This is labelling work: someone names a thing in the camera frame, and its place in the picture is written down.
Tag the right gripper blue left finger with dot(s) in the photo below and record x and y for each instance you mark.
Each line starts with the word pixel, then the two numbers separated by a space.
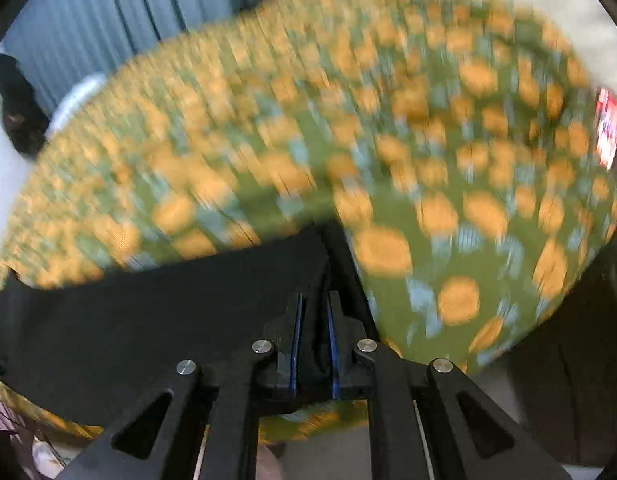
pixel 284 332

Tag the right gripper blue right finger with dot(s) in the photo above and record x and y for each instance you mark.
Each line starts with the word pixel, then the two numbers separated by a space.
pixel 349 374

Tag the black pants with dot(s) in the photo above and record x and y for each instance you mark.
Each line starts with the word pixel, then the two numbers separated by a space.
pixel 86 352

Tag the green floral bed quilt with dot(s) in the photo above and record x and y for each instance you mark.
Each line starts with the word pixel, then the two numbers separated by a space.
pixel 452 138

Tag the light blue folded cloth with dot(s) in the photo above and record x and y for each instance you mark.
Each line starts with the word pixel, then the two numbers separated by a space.
pixel 74 100

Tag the red white package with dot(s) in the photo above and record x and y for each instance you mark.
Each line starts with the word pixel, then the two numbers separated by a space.
pixel 606 127

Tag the blue-grey curtain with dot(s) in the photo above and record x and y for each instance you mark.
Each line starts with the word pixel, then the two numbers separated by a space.
pixel 59 42

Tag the black clothes hanging on wall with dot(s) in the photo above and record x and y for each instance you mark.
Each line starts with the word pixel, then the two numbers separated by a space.
pixel 24 121

